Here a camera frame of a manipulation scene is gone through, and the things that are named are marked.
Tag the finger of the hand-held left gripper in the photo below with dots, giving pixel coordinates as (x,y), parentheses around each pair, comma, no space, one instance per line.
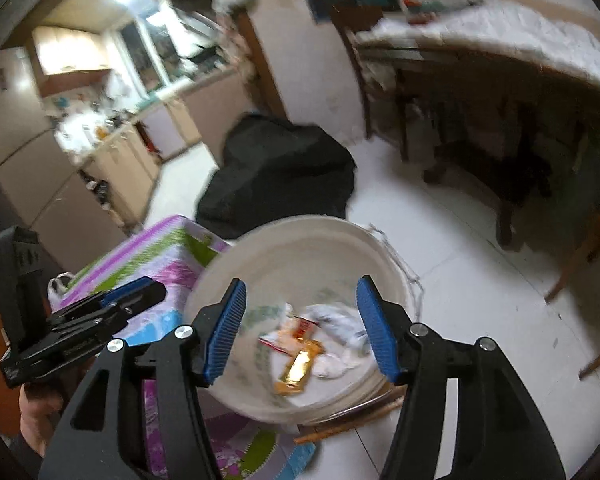
(125,292)
(90,332)

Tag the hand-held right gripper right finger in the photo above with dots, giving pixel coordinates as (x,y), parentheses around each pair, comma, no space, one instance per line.
(377,330)

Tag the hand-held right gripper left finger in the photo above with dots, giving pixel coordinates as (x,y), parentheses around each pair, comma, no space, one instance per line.
(227,330)

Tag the white plastic bucket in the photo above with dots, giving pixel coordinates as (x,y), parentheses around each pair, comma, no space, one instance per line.
(280,242)

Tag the person's left hand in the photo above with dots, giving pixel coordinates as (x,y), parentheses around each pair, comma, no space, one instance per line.
(37,415)

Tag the white plastic wrapper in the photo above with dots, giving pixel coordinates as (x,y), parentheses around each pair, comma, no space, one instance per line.
(340,322)

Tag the white plastic bag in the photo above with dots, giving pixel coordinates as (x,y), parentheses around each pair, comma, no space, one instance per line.
(59,287)

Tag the floral striped tablecloth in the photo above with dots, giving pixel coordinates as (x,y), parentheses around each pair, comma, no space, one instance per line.
(145,255)

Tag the crumpled white tissue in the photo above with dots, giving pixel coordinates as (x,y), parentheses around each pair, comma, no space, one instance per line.
(337,364)

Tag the red and white wrapper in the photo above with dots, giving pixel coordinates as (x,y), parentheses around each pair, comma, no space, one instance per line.
(300,329)

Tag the gold foil wrapper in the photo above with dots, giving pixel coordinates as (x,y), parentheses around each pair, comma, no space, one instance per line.
(297,367)

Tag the wooden stick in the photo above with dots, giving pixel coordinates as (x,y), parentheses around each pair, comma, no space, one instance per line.
(340,422)

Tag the grey refrigerator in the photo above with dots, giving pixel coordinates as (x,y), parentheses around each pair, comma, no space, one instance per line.
(25,150)

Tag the black bag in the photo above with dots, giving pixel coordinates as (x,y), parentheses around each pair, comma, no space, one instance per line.
(280,170)

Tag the beige kitchen counter cabinets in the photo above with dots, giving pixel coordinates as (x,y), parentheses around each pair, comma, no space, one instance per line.
(180,120)

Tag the light wooden chair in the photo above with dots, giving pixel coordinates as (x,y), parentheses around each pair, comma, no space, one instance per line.
(580,260)

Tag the kitchen window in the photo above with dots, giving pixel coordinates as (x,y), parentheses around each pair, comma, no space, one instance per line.
(160,45)

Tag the dark wooden table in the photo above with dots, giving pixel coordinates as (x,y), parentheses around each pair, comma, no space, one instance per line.
(480,100)

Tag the dark wooden chair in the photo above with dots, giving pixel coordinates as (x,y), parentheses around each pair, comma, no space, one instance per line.
(347,40)

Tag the beige wall cabinets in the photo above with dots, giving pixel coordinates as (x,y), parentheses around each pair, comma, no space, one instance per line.
(70,50)

